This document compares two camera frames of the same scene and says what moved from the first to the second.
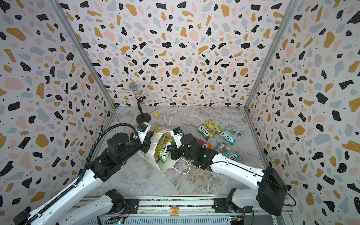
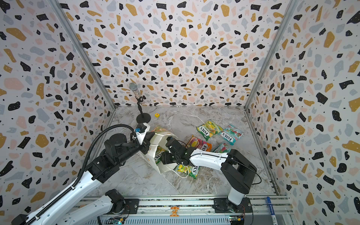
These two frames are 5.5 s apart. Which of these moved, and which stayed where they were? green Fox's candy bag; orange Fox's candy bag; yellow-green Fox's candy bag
Moved: green Fox's candy bag
Stayed: yellow-green Fox's candy bag; orange Fox's candy bag
